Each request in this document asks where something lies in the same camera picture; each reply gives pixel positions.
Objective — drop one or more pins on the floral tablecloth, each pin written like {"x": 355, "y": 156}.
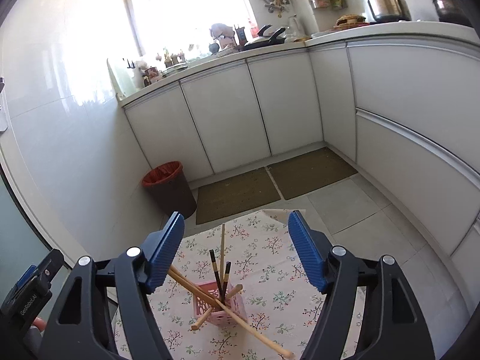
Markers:
{"x": 279, "y": 301}

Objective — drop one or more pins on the wooden chopstick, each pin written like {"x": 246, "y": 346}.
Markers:
{"x": 269, "y": 343}
{"x": 218, "y": 316}
{"x": 221, "y": 270}
{"x": 192, "y": 287}

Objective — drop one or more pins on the brown trash bin red liner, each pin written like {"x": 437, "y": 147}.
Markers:
{"x": 170, "y": 189}

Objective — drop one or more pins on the black frying pan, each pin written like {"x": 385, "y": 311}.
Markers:
{"x": 264, "y": 40}

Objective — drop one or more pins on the olive floor mat right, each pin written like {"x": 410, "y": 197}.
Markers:
{"x": 308, "y": 172}

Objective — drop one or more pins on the olive floor mat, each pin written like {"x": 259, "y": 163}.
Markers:
{"x": 235, "y": 195}
{"x": 308, "y": 172}

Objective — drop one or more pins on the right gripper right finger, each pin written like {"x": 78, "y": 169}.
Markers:
{"x": 393, "y": 325}

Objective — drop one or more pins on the olive floor mat left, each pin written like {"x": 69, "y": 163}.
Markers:
{"x": 235, "y": 195}

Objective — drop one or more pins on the white kitchen cabinets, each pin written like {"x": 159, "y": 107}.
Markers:
{"x": 399, "y": 100}

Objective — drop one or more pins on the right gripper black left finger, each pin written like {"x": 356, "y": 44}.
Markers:
{"x": 80, "y": 327}

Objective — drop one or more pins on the steel kettle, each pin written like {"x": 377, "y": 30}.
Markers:
{"x": 386, "y": 11}

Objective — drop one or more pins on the black chopstick gold band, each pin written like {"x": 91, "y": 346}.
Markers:
{"x": 216, "y": 273}
{"x": 225, "y": 281}

